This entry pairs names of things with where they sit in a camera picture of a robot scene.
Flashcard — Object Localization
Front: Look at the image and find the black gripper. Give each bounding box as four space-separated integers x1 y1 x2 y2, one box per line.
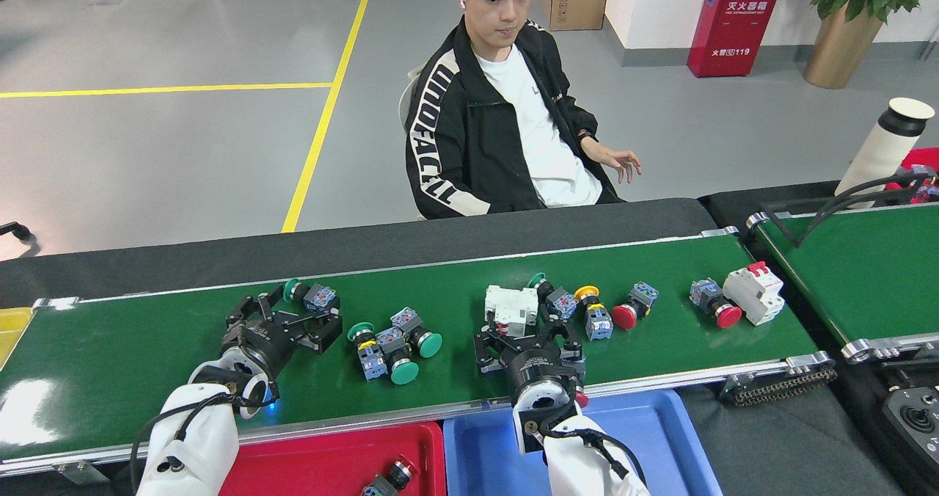
473 318 588 407
220 287 344 381

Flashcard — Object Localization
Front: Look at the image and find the green push button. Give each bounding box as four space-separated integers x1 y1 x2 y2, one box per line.
376 327 420 386
283 278 340 314
527 272 578 321
391 307 443 359

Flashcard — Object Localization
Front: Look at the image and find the white circuit breaker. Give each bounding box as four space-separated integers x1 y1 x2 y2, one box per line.
484 285 540 338
723 261 785 327

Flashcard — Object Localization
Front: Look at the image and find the yellow push button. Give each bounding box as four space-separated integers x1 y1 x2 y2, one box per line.
574 285 614 341

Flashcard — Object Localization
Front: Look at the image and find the red push button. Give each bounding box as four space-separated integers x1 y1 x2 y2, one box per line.
612 282 659 330
690 277 743 329

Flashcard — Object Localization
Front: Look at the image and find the green button with yellow ring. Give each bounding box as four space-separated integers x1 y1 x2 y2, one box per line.
347 322 388 381

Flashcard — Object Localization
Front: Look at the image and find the black push button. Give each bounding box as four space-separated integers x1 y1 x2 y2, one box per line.
361 459 420 496

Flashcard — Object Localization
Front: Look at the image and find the long green conveyor belt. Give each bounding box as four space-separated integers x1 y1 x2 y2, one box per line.
0 226 838 486

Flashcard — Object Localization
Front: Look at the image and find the red plastic tray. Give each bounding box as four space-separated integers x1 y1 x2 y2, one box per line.
218 421 447 496

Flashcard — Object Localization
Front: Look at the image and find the blue plastic tray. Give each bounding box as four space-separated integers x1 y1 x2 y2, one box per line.
443 387 723 496

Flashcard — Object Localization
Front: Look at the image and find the person's left hand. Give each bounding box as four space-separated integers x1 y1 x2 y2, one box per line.
587 140 643 185

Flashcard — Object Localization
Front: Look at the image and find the person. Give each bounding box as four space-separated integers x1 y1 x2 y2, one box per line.
405 0 643 220

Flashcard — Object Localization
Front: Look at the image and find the grey office chair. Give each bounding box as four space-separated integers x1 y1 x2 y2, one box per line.
398 63 428 222

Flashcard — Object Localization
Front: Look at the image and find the yellow plastic bin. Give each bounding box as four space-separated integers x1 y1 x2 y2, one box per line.
0 307 34 371

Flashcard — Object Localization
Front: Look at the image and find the red fire extinguisher box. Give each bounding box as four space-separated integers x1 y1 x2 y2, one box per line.
687 0 786 79

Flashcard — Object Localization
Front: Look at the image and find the black joystick controller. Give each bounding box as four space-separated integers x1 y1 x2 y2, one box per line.
880 360 939 475

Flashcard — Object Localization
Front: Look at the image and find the white cylinder with black cap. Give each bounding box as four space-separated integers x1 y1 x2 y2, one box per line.
835 98 936 209

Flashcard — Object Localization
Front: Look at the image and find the green plant in gold pot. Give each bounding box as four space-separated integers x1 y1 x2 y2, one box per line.
796 0 939 90

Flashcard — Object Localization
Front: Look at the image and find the red parts bin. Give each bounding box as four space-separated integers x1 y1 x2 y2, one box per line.
885 147 939 203

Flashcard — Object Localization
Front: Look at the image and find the black conveyor drive chain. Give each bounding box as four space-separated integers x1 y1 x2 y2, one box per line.
720 364 838 407

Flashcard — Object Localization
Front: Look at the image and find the black cable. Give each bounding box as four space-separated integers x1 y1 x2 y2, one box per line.
759 173 939 248

